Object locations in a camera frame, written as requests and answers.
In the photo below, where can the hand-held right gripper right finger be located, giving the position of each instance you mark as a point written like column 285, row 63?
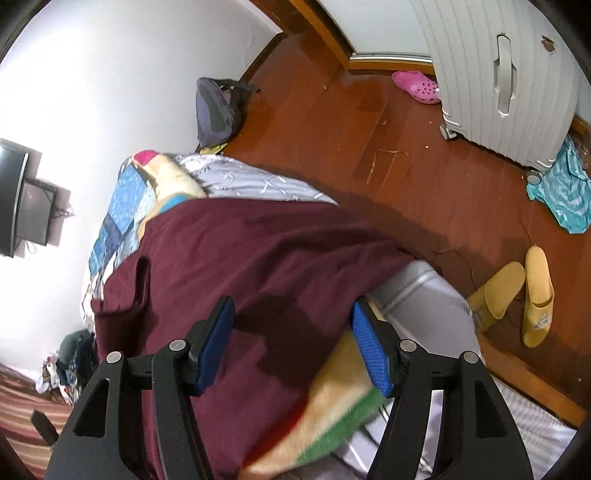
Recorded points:
column 371, row 350

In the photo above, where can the black box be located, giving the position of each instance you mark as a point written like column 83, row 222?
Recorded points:
column 44, row 427

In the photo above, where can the cream yellow printed fleece blanket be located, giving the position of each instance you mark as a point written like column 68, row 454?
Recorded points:
column 332, row 406

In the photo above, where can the white ribbed suitcase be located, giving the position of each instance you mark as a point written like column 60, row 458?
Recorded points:
column 475, row 92

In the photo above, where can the grey striped bed sheet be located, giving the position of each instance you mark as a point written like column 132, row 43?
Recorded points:
column 425, row 295

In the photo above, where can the maroon garment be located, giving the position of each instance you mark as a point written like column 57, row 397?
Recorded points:
column 258, row 258

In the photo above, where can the pink clog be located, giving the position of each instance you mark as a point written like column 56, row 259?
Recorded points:
column 415, row 85

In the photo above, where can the grey purple backpack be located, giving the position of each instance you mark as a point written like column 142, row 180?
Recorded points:
column 212, row 110

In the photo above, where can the brown striped curtain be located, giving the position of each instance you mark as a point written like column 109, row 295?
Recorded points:
column 23, row 397

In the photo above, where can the yellow slipper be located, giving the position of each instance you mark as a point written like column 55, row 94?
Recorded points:
column 496, row 290
column 538, row 295

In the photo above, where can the teal patterned cloth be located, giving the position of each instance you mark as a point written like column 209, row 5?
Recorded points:
column 563, row 194

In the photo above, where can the blue patchwork bedspread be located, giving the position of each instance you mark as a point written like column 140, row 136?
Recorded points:
column 124, row 203

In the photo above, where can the dark green jacket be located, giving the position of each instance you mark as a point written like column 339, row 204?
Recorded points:
column 74, row 344

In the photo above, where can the black wall television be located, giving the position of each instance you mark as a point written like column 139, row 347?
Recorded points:
column 11, row 198

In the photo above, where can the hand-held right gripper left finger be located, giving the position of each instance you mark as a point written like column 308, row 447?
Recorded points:
column 214, row 344

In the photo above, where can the pile of clutter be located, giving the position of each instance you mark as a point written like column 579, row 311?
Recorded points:
column 51, row 374

